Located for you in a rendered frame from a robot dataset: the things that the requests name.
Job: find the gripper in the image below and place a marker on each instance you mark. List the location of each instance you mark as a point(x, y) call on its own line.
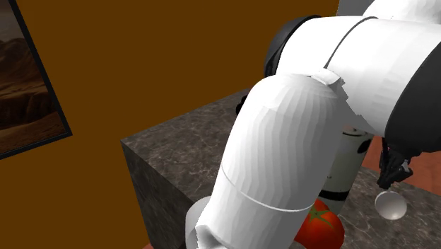
point(391, 169)

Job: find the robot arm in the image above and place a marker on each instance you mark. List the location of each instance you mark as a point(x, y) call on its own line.
point(282, 145)

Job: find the grey round bowl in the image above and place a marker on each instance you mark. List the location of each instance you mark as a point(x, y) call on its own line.
point(391, 206)

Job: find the white cylindrical appliance black band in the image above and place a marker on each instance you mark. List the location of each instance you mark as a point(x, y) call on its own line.
point(346, 165)

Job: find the red tomato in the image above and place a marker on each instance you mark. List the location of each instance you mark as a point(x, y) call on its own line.
point(322, 227)

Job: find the framed desert landscape wall picture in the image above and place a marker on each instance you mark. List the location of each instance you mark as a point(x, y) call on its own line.
point(20, 93)

